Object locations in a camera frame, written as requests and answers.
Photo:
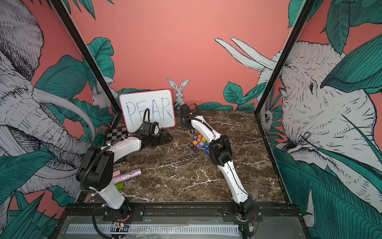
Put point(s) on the glittery purple tube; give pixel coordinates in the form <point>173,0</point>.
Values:
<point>126,176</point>

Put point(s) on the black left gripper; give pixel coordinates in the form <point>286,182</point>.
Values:
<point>162,140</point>

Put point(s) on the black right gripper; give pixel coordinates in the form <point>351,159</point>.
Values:
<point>182,126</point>

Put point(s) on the pink block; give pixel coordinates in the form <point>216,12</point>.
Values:
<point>116,173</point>

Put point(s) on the black white checkerboard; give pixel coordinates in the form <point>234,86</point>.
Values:
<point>114,134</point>

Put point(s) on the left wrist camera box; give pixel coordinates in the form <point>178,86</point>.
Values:
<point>149,129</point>

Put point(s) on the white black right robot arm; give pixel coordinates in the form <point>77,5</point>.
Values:
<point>220,153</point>

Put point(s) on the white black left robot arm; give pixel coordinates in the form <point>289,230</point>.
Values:
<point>96,170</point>

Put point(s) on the black mounting rail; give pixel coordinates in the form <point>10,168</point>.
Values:
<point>138,211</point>

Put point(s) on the pink framed whiteboard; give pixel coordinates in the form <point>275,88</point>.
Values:
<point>155,105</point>

